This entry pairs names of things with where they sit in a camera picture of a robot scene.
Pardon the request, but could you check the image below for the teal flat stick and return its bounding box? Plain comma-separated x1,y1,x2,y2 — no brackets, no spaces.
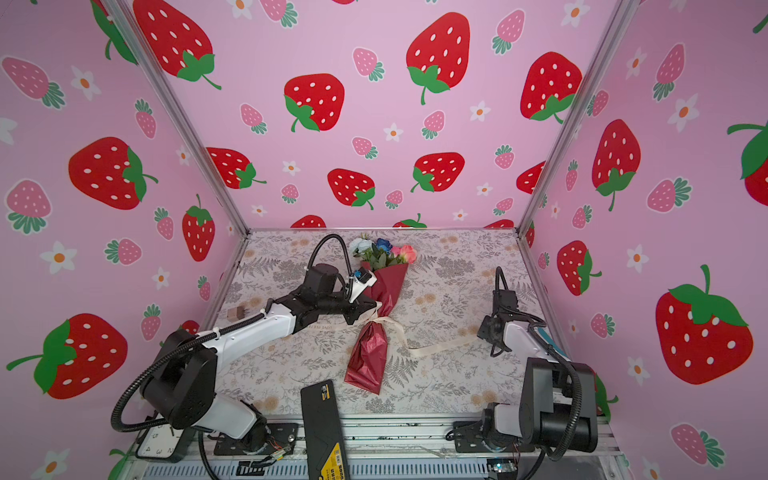
537,328,567,357

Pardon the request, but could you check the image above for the dark red wrapping paper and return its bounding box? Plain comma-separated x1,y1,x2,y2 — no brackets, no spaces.
344,263,409,395

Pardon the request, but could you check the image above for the white fake flower stem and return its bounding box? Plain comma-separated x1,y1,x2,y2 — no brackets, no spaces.
350,236,391,271

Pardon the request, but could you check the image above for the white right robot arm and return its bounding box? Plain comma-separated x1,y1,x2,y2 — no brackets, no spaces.
446,267,599,461

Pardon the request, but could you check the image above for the small brown ribbon spool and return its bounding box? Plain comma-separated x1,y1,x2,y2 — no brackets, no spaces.
228,306,247,321

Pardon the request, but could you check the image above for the black flat device yellow label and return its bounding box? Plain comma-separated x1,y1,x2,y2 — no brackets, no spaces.
300,379,351,480

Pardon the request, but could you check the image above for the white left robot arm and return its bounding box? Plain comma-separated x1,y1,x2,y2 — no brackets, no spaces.
110,261,377,453

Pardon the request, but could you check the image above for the blue fake rose stem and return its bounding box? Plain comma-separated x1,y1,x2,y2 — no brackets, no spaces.
376,238,392,252

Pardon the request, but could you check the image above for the aluminium corner post right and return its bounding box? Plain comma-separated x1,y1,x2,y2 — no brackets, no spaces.
516,0,640,238

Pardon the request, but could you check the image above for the large pink fake rose stem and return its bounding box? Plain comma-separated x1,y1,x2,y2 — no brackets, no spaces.
398,245,417,264

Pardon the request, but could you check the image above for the black framed analog clock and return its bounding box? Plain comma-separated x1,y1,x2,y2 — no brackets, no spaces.
136,425,195,463

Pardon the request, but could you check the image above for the beige ribbon pile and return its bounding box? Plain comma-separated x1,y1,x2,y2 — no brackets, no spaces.
311,314,481,361

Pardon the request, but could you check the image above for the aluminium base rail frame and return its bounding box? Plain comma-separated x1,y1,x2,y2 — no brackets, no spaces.
115,414,633,479

